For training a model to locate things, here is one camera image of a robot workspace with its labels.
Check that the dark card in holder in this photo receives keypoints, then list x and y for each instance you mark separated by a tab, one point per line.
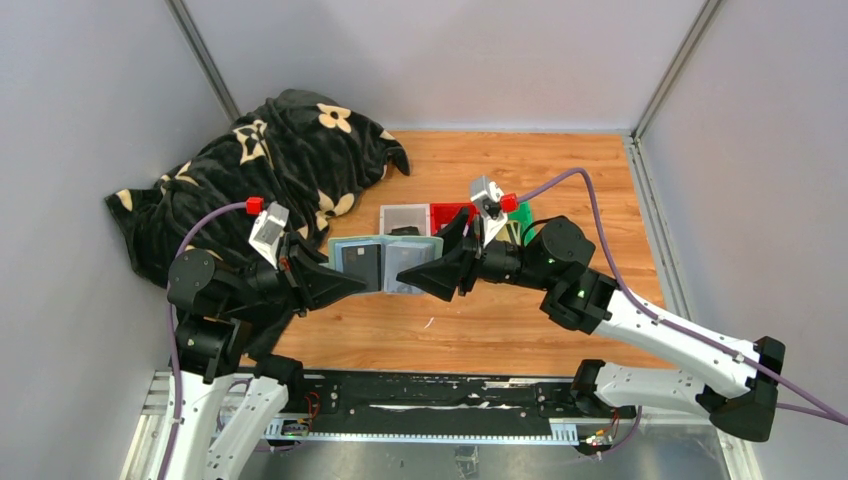
362	260

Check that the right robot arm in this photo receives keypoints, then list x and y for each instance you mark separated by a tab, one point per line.
730	382

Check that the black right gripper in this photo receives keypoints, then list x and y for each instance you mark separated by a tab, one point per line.
459	268

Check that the white plastic bin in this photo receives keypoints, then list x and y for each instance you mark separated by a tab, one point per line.
401	216

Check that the black floral fleece blanket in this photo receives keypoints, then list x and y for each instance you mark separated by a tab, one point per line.
299	149

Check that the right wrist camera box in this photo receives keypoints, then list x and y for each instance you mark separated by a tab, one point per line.
493	206

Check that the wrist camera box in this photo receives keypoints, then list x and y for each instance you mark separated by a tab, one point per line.
268	231
493	206

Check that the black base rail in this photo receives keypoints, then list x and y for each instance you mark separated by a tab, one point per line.
349	405

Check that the red plastic bin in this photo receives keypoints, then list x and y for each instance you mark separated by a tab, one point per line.
441	214

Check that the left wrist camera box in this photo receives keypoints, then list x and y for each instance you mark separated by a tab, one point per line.
268	231

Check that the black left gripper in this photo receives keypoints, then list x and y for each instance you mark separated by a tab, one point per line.
317	287

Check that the teal leather card holder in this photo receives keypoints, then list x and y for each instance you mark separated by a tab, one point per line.
399	253

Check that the green plastic bin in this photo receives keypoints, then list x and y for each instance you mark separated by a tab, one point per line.
518	221

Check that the black cards stack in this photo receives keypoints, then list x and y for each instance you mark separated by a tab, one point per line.
405	231

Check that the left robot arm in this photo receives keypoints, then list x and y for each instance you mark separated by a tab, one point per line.
217	307

